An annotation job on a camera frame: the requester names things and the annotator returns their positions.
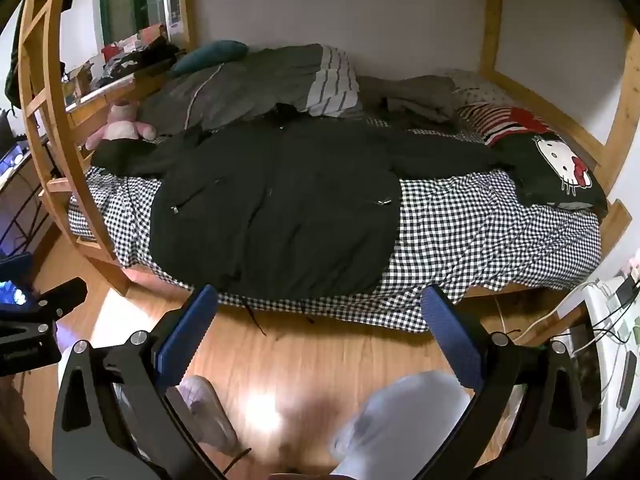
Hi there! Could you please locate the large black jacket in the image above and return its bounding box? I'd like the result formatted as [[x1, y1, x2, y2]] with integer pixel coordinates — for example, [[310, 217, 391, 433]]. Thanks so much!
[[91, 105, 500, 300]]

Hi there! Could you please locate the folded grey clothes pile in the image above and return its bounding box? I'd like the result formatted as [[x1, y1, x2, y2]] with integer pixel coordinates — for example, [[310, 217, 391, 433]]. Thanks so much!
[[358, 75, 458, 136]]

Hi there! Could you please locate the grey slipper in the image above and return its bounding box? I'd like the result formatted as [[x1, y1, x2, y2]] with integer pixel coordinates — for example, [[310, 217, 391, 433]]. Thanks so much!
[[166, 376, 239, 456]]

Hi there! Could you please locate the grey trouser leg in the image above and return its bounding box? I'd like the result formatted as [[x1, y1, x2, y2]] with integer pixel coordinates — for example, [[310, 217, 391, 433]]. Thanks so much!
[[330, 370, 470, 479]]

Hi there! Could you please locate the black white checkered bedsheet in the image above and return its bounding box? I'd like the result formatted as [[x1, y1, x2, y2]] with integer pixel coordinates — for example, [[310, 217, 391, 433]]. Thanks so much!
[[85, 162, 601, 333]]

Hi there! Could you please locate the pink plush teddy bear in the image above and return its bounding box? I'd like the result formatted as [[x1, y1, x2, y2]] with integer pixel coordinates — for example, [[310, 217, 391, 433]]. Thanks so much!
[[85, 100, 157, 151]]

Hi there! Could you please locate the Hello Kitty black pillow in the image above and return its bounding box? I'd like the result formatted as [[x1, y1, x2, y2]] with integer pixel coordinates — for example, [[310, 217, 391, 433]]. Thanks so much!
[[492, 133, 608, 219]]

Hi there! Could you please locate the cluttered wooden shelf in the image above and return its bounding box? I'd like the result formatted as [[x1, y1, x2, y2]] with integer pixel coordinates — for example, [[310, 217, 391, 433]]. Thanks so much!
[[62, 23, 181, 105]]

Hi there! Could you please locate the red striped pillow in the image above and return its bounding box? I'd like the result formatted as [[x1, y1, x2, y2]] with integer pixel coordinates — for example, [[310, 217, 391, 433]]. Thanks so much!
[[457, 102, 553, 146]]

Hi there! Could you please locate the teal pillow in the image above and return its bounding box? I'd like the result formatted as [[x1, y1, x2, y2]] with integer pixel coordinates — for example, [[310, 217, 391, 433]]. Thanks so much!
[[170, 40, 248, 76]]

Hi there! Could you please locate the white dotted pillow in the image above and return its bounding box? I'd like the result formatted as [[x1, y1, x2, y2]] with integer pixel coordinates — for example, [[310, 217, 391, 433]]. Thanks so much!
[[440, 70, 515, 108]]

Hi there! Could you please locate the grey striped duvet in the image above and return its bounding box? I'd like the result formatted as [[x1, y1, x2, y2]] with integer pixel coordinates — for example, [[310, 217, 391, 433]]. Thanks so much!
[[139, 44, 362, 136]]

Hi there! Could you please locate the white desk with cables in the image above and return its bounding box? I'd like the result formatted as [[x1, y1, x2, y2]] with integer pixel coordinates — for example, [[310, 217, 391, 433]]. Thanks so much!
[[560, 275, 639, 444]]

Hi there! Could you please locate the wooden bunk bed frame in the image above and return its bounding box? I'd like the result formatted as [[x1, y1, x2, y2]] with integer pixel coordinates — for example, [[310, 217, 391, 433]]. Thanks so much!
[[17, 0, 639, 295]]

